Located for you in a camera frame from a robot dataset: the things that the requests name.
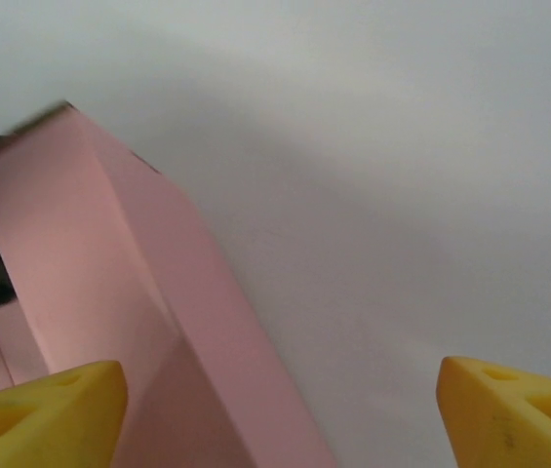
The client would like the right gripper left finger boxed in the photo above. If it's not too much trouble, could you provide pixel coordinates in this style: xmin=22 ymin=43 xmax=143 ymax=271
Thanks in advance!
xmin=0 ymin=359 xmax=129 ymax=468

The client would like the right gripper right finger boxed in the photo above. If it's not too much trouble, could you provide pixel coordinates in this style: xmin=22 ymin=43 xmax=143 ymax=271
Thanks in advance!
xmin=438 ymin=355 xmax=551 ymax=468

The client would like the pink paper box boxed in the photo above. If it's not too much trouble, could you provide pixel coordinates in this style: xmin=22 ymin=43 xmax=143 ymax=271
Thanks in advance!
xmin=0 ymin=99 xmax=339 ymax=468

